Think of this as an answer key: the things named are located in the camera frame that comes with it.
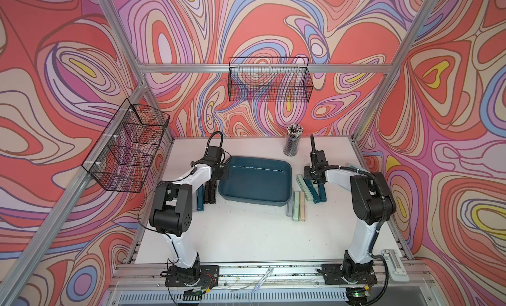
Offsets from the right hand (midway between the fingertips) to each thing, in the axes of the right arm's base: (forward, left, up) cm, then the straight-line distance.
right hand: (311, 176), depth 103 cm
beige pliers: (-18, +9, +3) cm, 20 cm away
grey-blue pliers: (-18, +14, +3) cm, 23 cm away
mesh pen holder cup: (+15, +9, +18) cm, 25 cm away
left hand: (-1, +45, +6) cm, 45 cm away
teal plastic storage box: (-3, +24, +2) cm, 25 cm away
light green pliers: (-9, +5, +3) cm, 10 cm away
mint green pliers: (-23, +12, +3) cm, 26 cm away
